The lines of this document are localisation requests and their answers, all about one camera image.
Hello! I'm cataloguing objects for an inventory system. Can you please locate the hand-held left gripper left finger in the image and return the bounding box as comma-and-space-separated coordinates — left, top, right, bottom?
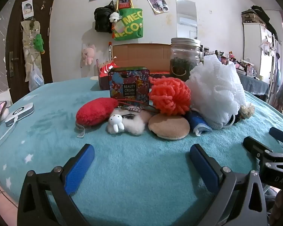
17, 144, 95, 226

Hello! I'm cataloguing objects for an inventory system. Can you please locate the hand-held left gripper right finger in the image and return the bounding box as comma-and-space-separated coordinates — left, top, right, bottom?
189, 144, 267, 226

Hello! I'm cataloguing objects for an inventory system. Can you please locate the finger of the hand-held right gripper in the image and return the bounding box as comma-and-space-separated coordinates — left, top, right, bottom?
243, 136, 274, 162
269, 127, 283, 144

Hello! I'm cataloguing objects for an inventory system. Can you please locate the beige crochet scrunchie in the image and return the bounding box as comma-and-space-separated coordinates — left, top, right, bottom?
239, 104, 255, 119

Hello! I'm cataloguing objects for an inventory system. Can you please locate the blue cloth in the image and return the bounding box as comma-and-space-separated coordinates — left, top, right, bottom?
187, 112, 213, 136

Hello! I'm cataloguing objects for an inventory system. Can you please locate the round beige puff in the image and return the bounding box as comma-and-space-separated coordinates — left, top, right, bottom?
148, 114, 190, 140

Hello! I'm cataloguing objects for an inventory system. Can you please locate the red fuzzy plush pad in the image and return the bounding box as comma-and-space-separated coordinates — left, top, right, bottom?
75, 98, 119, 138

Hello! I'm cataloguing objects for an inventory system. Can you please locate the white mesh bath pouf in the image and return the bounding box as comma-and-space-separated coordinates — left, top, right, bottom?
186, 54, 246, 130

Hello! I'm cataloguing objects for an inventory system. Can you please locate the white fluffy star bunny clip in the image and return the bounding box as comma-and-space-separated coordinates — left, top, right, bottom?
106, 107, 151, 136

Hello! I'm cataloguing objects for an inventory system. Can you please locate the orange mesh bath pouf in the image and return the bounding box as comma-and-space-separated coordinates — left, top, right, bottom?
118, 76, 192, 116

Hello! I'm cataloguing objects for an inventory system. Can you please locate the cardboard box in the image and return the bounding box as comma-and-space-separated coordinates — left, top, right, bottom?
98, 43, 174, 91

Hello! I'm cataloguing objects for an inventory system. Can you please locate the table with grey cloth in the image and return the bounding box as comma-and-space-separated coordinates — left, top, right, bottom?
236, 71, 269, 102

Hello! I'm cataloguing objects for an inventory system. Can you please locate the white power bank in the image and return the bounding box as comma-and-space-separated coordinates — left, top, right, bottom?
5, 103, 35, 127

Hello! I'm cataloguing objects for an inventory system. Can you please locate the cluster of cosmetic bottles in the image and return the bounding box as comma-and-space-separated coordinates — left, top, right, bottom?
200, 45, 262, 78

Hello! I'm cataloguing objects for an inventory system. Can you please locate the white wardrobe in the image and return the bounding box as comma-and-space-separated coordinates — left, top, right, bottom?
242, 21, 279, 99

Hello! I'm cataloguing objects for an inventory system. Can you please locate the white round object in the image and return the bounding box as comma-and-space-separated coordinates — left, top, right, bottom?
1, 107, 9, 123

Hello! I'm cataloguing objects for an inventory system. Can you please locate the colourful floral tin box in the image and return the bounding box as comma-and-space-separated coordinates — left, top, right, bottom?
108, 66, 151, 104

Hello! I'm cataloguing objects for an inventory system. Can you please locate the clear plastic bag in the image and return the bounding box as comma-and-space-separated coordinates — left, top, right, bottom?
28, 62, 45, 92

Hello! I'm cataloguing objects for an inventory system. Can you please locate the glass jar with lid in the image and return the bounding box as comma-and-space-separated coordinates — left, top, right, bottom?
169, 38, 201, 82

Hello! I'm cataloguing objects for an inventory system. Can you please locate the pink plush rabbit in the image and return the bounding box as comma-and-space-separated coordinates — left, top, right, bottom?
82, 44, 96, 66

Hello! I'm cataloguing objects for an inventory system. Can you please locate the brown patterned suitcase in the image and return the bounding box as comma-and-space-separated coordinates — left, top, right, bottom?
241, 6, 267, 24

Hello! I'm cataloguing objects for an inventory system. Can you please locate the green plush toy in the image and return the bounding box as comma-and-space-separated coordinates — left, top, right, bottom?
34, 33, 45, 53

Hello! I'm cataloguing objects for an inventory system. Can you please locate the beige hanging organizer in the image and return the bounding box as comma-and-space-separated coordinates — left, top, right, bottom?
21, 19, 44, 80

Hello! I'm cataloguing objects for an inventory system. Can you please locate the dark brown door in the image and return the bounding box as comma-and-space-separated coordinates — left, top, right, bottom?
6, 0, 55, 104

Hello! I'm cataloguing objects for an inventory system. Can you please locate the green tote bag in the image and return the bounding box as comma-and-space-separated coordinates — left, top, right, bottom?
112, 0, 144, 41

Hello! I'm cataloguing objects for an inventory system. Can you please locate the black backpack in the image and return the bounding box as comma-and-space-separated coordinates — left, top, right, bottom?
94, 1, 116, 33

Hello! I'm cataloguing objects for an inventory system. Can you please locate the photo print on door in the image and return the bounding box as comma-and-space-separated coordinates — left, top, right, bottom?
22, 0, 34, 19

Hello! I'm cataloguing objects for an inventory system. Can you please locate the red framed picture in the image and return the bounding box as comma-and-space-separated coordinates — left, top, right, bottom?
118, 0, 132, 10

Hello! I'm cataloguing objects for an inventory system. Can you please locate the white cable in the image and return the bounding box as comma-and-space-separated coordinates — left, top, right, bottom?
0, 120, 17, 160

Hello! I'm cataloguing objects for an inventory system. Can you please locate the door handle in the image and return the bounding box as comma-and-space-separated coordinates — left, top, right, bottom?
9, 51, 15, 77

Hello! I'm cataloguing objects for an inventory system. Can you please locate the wall mirror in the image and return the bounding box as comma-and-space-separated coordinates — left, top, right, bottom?
176, 0, 198, 44

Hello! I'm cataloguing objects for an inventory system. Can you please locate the wall photo print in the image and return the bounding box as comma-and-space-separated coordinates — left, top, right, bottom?
147, 0, 170, 15

